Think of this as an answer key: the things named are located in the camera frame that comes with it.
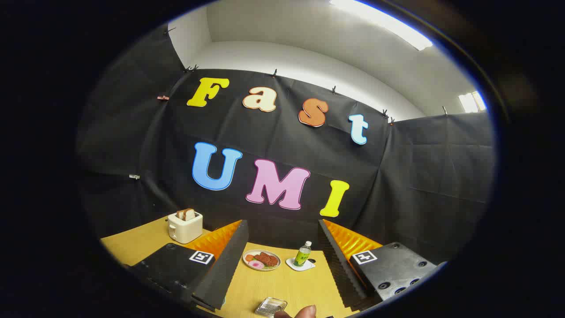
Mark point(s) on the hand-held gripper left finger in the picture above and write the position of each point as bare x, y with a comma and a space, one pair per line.
229, 265

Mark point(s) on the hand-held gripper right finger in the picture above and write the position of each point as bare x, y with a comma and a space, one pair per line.
340, 265

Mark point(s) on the pink ham slice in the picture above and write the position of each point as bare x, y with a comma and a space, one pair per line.
256, 264

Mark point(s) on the white oval food plate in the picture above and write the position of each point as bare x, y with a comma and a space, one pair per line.
265, 268

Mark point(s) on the brown meat pieces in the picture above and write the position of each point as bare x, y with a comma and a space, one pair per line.
267, 259

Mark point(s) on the green label drink bottle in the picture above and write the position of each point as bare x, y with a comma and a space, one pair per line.
302, 256

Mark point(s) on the white square coaster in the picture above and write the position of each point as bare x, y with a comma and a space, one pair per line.
291, 265

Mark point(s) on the white toaster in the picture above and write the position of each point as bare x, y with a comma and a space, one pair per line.
185, 229

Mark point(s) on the black backdrop cloth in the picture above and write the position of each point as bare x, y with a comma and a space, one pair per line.
397, 176

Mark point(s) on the bright window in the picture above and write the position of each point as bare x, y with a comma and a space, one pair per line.
471, 102

